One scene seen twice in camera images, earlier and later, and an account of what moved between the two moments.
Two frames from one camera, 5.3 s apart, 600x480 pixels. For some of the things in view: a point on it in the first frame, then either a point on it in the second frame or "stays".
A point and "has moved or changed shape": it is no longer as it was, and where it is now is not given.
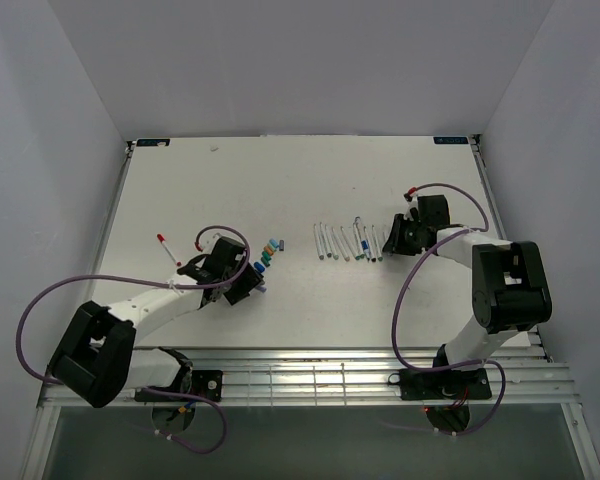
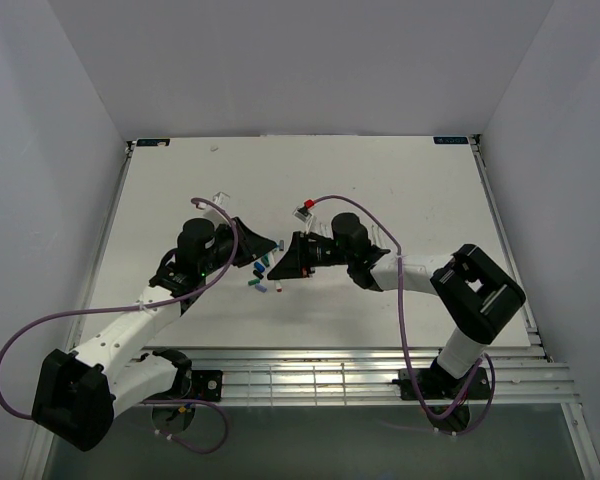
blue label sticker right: x=450 y=140 stays
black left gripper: x=248 y=281 to x=251 y=245
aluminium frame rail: x=363 y=377 stays
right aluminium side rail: x=540 y=350 stays
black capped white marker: x=372 y=246 has moved or changed shape
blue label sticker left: x=155 y=142 stays
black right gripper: x=395 y=243 to x=298 y=261
